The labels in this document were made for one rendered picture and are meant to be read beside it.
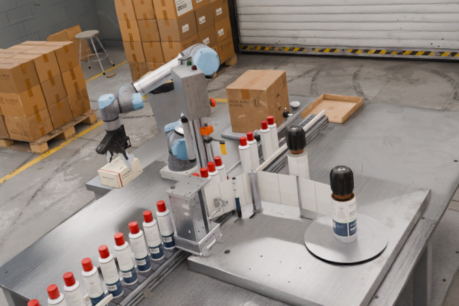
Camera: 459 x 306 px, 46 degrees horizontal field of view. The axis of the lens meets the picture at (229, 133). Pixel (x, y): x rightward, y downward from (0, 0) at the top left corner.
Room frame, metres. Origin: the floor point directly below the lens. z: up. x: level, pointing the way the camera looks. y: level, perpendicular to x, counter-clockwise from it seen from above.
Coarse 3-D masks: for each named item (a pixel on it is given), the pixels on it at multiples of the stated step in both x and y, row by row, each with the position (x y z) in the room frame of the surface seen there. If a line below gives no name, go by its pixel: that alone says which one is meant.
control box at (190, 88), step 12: (180, 72) 2.11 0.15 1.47; (192, 72) 2.08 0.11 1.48; (180, 84) 2.06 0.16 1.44; (192, 84) 2.05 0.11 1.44; (204, 84) 2.07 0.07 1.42; (180, 96) 2.11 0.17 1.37; (192, 96) 2.05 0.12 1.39; (204, 96) 2.06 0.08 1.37; (180, 108) 2.15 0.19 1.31; (192, 108) 2.05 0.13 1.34; (204, 108) 2.06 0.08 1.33; (192, 120) 2.04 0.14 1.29
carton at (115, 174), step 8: (120, 160) 2.33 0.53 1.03; (136, 160) 2.30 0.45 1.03; (104, 168) 2.27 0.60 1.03; (112, 168) 2.26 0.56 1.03; (120, 168) 2.24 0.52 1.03; (136, 168) 2.29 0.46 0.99; (104, 176) 2.24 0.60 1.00; (112, 176) 2.20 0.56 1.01; (120, 176) 2.20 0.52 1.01; (128, 176) 2.24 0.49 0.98; (136, 176) 2.28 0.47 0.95; (104, 184) 2.24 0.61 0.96; (112, 184) 2.21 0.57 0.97; (120, 184) 2.19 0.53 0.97
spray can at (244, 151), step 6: (240, 138) 2.23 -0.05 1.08; (246, 138) 2.23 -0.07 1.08; (240, 144) 2.23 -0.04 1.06; (246, 144) 2.22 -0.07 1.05; (240, 150) 2.22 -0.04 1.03; (246, 150) 2.21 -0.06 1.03; (240, 156) 2.22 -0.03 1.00; (246, 156) 2.21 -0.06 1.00; (246, 162) 2.21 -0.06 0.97; (246, 168) 2.21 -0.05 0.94; (252, 168) 2.22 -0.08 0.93
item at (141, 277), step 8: (320, 120) 2.73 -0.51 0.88; (280, 144) 2.52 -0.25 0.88; (264, 168) 2.29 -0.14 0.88; (176, 248) 1.77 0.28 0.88; (168, 256) 1.72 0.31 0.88; (152, 264) 1.69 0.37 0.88; (160, 264) 1.68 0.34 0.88; (136, 272) 1.66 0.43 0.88; (152, 272) 1.64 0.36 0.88; (144, 280) 1.60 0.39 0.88; (128, 288) 1.57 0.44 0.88
